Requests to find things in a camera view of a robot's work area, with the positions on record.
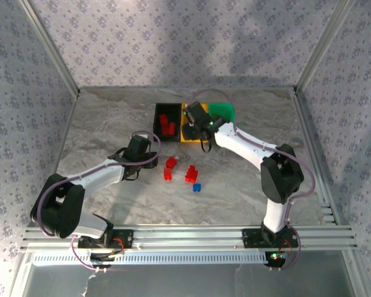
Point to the long red lego brick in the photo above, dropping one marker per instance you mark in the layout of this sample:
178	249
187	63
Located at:
191	175

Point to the yellow plastic bin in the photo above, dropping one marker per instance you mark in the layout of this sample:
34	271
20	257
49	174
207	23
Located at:
187	140

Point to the aluminium rear frame rail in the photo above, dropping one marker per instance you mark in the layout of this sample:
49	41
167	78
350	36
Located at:
188	88

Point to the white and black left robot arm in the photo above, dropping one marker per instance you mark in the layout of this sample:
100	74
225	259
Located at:
62	207

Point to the green plastic bin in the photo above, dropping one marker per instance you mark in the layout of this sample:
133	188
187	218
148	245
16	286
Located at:
222	109

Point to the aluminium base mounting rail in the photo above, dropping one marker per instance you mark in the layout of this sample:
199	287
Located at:
188	236

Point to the black plastic bin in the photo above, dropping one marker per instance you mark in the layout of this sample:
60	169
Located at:
168	138

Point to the small blue lego brick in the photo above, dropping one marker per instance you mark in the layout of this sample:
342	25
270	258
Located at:
197	187

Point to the aluminium upright frame post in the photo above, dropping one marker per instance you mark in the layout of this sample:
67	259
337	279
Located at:
321	46
51	46

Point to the aluminium side frame rail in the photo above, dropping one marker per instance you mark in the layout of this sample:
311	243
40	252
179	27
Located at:
307	123
67	123

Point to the black controller board with LED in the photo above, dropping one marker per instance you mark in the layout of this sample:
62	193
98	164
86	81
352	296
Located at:
276	261

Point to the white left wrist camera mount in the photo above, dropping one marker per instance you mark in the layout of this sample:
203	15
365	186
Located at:
144	135

